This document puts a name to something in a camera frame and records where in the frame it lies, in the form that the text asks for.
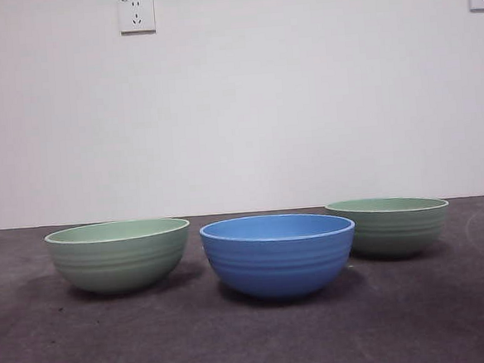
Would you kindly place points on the blue ribbed bowl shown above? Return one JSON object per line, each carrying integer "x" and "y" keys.
{"x": 279, "y": 266}

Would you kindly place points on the green ribbed bowl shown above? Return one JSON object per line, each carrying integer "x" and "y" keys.
{"x": 395, "y": 233}
{"x": 119, "y": 265}

